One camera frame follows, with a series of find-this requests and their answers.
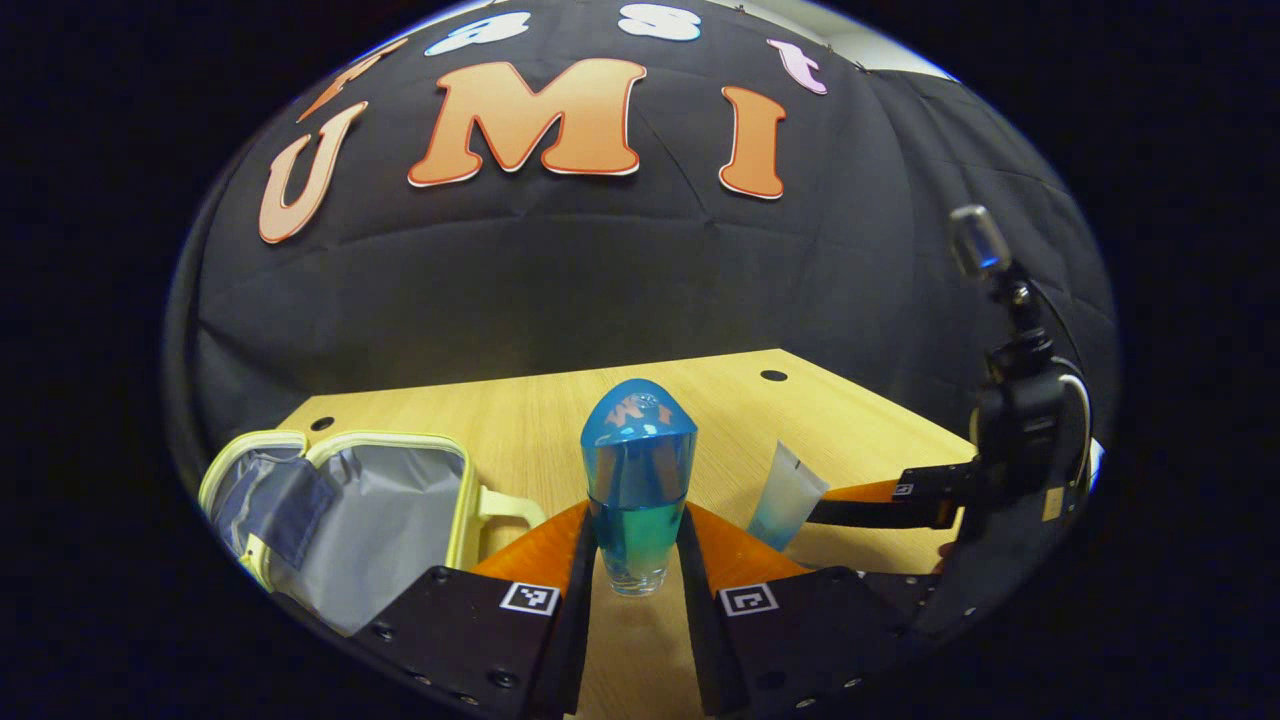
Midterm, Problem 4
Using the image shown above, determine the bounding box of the white blue cream tube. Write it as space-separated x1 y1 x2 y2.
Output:
745 441 831 553

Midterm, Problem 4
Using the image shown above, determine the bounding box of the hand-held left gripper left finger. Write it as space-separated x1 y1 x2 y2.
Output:
345 500 599 719

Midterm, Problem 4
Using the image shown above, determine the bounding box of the cream yellow suitcase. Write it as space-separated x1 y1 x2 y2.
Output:
197 428 548 638

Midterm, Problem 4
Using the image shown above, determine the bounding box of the blue toner bottle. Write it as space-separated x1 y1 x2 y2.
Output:
580 378 699 598

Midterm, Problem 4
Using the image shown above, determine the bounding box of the black backdrop cloth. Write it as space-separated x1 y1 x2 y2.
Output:
165 0 1119 501

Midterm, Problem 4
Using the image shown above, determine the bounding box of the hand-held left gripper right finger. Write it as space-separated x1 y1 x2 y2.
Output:
675 500 941 717

